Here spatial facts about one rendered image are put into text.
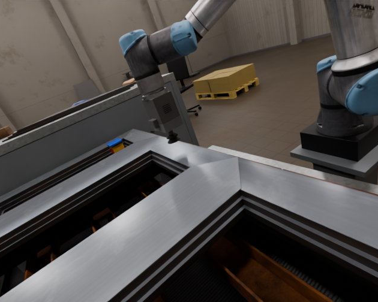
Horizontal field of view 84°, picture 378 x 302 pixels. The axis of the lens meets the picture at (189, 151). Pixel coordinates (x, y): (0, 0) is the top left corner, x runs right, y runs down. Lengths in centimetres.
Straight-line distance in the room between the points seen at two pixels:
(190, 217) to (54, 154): 90
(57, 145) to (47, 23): 937
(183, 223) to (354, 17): 53
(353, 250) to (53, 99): 1006
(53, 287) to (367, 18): 77
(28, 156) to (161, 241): 91
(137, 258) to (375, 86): 59
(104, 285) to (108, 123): 92
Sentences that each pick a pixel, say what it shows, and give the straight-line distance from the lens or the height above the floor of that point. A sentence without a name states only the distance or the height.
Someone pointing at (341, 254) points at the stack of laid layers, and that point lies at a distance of 37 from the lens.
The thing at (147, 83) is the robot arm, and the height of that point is 109.
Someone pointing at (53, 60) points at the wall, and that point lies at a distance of 1020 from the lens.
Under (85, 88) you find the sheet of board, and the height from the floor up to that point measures 119.
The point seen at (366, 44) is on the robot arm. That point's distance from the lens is 61.
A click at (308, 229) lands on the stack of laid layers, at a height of 85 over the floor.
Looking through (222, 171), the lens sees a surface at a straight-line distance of 50.
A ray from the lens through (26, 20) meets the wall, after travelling 1049.
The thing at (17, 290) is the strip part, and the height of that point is 86.
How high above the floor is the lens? 113
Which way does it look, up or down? 24 degrees down
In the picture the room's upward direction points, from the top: 21 degrees counter-clockwise
